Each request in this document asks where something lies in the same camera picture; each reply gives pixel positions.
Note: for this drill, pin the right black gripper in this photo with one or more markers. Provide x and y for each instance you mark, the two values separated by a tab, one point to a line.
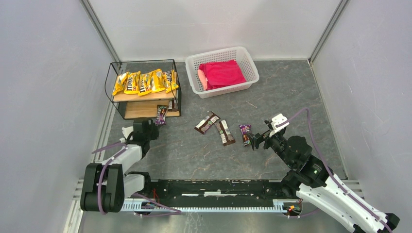
260	140

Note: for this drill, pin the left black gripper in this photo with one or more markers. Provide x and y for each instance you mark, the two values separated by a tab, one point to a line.
151	127

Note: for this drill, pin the purple brown M&M bag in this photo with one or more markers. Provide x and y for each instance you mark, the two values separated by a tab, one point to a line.
245	129

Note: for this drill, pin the purple candy bag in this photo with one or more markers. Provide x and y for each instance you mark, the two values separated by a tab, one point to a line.
161	115

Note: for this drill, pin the yellow candy bag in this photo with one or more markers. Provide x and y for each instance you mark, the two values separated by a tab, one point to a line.
120	83
157	84
170	80

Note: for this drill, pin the yellow M&M bag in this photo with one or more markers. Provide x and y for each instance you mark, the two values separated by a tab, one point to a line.
144	84
131	85

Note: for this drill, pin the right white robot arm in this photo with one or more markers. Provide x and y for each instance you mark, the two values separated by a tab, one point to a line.
311	180

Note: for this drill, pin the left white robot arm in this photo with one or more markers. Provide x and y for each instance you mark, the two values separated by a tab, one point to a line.
108	184

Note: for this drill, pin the brown candy bag middle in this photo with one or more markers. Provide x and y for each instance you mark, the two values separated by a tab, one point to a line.
224	132

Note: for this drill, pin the brown candy bag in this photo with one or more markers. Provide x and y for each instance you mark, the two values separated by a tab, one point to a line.
210	119
224	132

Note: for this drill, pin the brown candy bag lower shelf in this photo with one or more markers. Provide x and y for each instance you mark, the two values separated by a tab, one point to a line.
173	106

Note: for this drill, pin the brown candy bag top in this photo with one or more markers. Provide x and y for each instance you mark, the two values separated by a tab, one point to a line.
210	119

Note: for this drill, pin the pink folded cloth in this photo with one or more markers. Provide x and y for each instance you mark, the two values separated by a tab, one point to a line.
215	75

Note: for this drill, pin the white plastic basket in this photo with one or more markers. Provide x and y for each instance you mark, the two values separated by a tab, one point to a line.
239	54

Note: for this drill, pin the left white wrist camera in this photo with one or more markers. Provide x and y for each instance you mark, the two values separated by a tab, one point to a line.
127	134

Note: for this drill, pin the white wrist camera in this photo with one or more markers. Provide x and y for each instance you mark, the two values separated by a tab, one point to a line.
127	134
277	123

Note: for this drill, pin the black wire wooden shelf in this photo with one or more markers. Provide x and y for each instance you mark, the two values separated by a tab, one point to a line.
135	106

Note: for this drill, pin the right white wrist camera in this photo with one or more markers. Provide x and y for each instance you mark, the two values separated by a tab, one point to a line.
277	123

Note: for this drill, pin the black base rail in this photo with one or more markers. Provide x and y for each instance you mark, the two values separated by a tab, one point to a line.
216	193

